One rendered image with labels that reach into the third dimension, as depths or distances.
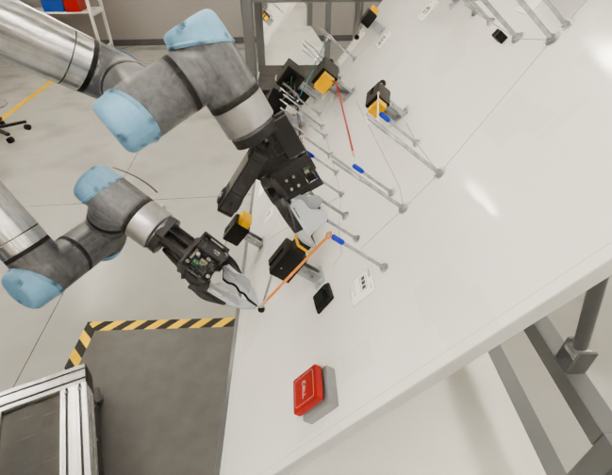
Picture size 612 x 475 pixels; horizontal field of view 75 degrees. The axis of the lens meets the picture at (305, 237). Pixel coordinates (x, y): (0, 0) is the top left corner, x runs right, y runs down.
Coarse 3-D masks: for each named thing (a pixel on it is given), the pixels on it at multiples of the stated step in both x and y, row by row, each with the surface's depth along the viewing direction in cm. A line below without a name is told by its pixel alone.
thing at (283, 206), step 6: (270, 192) 59; (276, 198) 58; (282, 198) 59; (276, 204) 58; (282, 204) 58; (288, 204) 60; (282, 210) 58; (288, 210) 59; (282, 216) 59; (288, 216) 60; (294, 216) 60; (288, 222) 60; (294, 222) 61; (294, 228) 61; (300, 228) 61
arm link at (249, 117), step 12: (252, 96) 52; (264, 96) 54; (240, 108) 52; (252, 108) 52; (264, 108) 53; (216, 120) 54; (228, 120) 52; (240, 120) 52; (252, 120) 53; (264, 120) 53; (228, 132) 54; (240, 132) 53; (252, 132) 53
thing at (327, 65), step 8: (320, 64) 102; (328, 64) 101; (320, 72) 99; (328, 72) 99; (336, 72) 101; (312, 80) 101; (336, 80) 100; (336, 88) 104; (344, 88) 104; (344, 96) 105
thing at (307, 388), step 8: (312, 368) 54; (320, 368) 54; (304, 376) 54; (312, 376) 53; (320, 376) 53; (296, 384) 55; (304, 384) 53; (312, 384) 52; (320, 384) 52; (296, 392) 54; (304, 392) 52; (312, 392) 51; (320, 392) 51; (296, 400) 53; (304, 400) 52; (312, 400) 50; (320, 400) 50; (296, 408) 52; (304, 408) 51
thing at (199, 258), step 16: (176, 224) 69; (160, 240) 66; (176, 240) 67; (192, 240) 68; (208, 240) 68; (176, 256) 69; (192, 256) 66; (208, 256) 67; (224, 256) 67; (192, 272) 64; (208, 272) 67
